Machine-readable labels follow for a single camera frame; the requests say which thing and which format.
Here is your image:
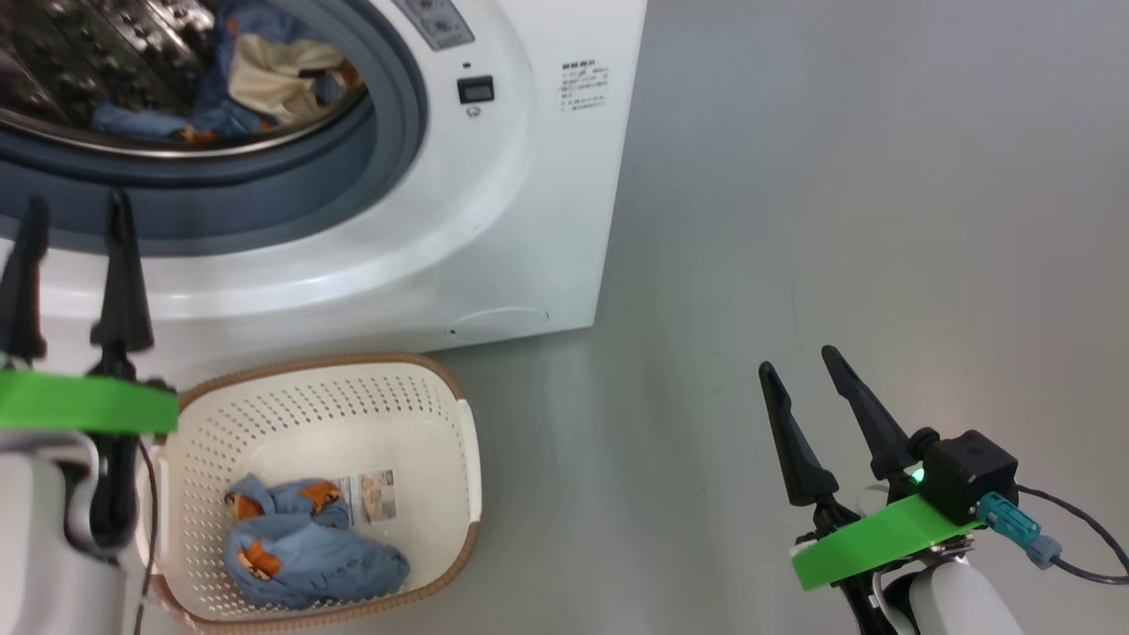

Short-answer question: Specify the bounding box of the blue garment with orange patches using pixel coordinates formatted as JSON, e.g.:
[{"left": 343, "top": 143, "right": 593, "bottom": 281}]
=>
[{"left": 222, "top": 474, "right": 412, "bottom": 611}]

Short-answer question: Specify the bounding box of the blue garment with cream lining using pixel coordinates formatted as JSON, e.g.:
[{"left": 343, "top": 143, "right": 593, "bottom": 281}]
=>
[{"left": 88, "top": 0, "right": 367, "bottom": 146}]

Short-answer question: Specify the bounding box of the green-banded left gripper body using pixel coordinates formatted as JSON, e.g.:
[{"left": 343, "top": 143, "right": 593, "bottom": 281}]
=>
[{"left": 0, "top": 348, "right": 180, "bottom": 549}]

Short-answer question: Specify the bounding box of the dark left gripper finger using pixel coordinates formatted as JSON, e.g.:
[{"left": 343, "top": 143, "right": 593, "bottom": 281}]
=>
[
  {"left": 90, "top": 190, "right": 155, "bottom": 354},
  {"left": 0, "top": 196, "right": 49, "bottom": 362}
]

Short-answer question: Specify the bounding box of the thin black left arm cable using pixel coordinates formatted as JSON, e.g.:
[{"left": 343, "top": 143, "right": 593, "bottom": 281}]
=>
[{"left": 132, "top": 434, "right": 161, "bottom": 635}]

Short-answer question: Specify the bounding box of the stainless steel washer drum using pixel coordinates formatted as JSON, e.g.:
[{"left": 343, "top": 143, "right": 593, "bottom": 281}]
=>
[{"left": 0, "top": 0, "right": 371, "bottom": 160}]

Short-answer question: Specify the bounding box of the grey warning sticker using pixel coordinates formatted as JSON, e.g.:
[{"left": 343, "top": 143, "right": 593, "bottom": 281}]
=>
[{"left": 393, "top": 0, "right": 475, "bottom": 51}]

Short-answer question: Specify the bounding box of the cream basket with brown rim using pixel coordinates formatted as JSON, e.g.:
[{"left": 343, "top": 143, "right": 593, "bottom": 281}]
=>
[{"left": 137, "top": 353, "right": 483, "bottom": 634}]

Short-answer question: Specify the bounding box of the white front-load washing machine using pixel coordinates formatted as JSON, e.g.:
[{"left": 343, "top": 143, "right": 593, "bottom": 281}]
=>
[{"left": 0, "top": 0, "right": 649, "bottom": 389}]

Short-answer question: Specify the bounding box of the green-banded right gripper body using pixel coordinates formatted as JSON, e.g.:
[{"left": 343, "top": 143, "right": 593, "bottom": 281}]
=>
[{"left": 791, "top": 459, "right": 982, "bottom": 635}]

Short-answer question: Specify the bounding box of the paper label inside basket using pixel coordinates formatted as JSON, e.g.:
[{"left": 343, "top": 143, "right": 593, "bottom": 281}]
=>
[{"left": 340, "top": 470, "right": 398, "bottom": 528}]

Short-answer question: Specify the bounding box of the round white filter cover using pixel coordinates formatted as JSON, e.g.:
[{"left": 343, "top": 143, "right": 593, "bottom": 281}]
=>
[{"left": 450, "top": 306, "right": 550, "bottom": 338}]

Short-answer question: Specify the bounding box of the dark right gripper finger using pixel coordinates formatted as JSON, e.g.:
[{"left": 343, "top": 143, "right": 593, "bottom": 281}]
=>
[
  {"left": 821, "top": 345, "right": 914, "bottom": 482},
  {"left": 759, "top": 362, "right": 841, "bottom": 508}
]

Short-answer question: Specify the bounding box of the teal connector with black cable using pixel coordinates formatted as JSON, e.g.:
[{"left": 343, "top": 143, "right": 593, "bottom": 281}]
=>
[{"left": 975, "top": 485, "right": 1129, "bottom": 586}]

